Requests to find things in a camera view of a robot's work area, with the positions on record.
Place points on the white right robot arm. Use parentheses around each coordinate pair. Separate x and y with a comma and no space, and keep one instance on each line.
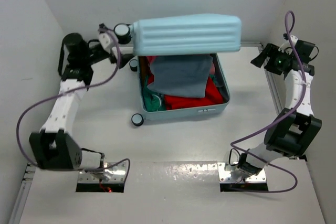
(297,125)

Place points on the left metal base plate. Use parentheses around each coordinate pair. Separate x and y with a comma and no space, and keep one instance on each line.
(113,175)

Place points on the front left suitcase wheel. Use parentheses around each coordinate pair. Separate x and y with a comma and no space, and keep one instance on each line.
(137,119)

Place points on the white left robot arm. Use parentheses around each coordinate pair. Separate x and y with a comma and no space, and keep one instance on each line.
(54,147)

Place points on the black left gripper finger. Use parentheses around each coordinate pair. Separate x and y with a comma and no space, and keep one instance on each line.
(122,61)
(126,53)

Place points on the plain red cloth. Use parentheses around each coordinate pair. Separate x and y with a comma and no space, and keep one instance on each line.
(212,93)

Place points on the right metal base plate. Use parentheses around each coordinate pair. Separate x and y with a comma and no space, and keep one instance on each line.
(230,175)

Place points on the grey towel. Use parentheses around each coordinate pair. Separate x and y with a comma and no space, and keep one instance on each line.
(181,76)

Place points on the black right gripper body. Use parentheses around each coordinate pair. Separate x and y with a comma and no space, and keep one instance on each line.
(277,60)

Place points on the rear left suitcase wheel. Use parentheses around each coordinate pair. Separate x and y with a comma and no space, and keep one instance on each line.
(133,64)

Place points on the light blue suitcase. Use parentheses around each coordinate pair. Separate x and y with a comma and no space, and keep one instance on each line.
(200,34)

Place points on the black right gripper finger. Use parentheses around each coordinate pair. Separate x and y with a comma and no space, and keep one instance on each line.
(259,60)
(267,51)

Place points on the lid suitcase wheel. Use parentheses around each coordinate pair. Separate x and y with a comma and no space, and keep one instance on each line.
(123,33)

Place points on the metal base plate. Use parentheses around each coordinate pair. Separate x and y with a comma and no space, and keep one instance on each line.
(230,175)
(113,175)

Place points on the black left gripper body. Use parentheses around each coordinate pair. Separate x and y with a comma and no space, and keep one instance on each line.
(92,56)

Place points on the green lettered jersey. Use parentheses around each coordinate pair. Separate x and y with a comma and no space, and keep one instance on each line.
(153,101)

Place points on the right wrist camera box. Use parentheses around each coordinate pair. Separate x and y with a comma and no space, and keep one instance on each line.
(304,50)

